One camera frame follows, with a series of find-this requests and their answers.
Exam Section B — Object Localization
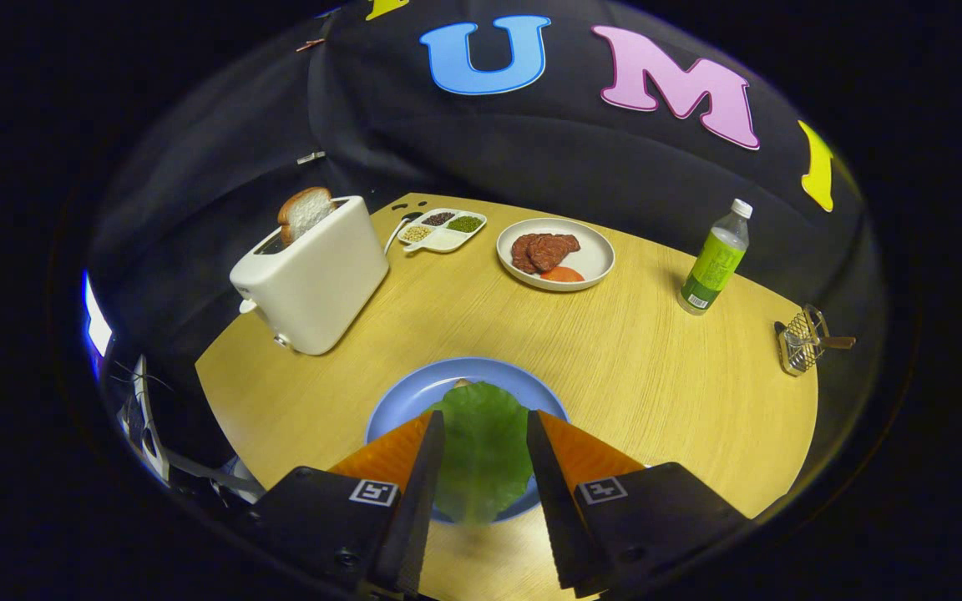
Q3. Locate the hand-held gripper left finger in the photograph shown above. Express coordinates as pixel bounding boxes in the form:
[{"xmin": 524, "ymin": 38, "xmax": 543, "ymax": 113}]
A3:
[{"xmin": 247, "ymin": 409, "xmax": 447, "ymax": 600}]

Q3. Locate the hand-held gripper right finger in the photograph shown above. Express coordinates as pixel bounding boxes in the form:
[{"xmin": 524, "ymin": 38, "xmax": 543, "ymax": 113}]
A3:
[{"xmin": 526, "ymin": 409, "xmax": 751, "ymax": 600}]

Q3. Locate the green lettuce leaf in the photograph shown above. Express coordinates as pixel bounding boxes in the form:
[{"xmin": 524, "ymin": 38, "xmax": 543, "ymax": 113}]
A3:
[{"xmin": 423, "ymin": 381, "xmax": 536, "ymax": 525}]

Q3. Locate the blue round plate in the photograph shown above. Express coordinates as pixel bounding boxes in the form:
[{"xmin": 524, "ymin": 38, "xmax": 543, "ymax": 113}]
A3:
[{"xmin": 365, "ymin": 357, "xmax": 570, "ymax": 525}]

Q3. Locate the white toaster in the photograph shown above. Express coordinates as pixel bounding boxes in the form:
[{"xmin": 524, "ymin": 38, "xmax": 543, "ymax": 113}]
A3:
[{"xmin": 229, "ymin": 195, "xmax": 390, "ymax": 357}]

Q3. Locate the brown meat patty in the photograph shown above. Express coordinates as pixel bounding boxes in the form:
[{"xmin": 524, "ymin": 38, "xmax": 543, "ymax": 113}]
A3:
[
  {"xmin": 527, "ymin": 233, "xmax": 581, "ymax": 273},
  {"xmin": 510, "ymin": 234, "xmax": 544, "ymax": 275}
]

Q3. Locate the white round plate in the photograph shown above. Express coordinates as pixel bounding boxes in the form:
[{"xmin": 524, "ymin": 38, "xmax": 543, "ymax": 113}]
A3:
[{"xmin": 496, "ymin": 218, "xmax": 616, "ymax": 292}]

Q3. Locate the white divided seed tray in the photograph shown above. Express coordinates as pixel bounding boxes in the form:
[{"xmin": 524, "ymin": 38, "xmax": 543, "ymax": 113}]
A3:
[{"xmin": 397, "ymin": 208, "xmax": 488, "ymax": 254}]

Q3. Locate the green label plastic bottle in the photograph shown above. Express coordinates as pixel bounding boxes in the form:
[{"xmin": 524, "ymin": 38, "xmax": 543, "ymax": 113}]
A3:
[{"xmin": 677, "ymin": 198, "xmax": 754, "ymax": 316}]

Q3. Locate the white toaster cable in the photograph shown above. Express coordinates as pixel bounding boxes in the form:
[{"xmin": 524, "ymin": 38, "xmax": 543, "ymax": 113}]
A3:
[{"xmin": 383, "ymin": 213, "xmax": 423, "ymax": 255}]

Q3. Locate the metal wire holder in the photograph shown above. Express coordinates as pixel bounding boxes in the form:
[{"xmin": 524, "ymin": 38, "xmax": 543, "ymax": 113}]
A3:
[{"xmin": 775, "ymin": 304, "xmax": 829, "ymax": 377}]

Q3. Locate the wooden handled utensil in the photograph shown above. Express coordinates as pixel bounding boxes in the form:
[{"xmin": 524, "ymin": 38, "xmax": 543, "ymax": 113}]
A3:
[{"xmin": 790, "ymin": 330, "xmax": 857, "ymax": 351}]

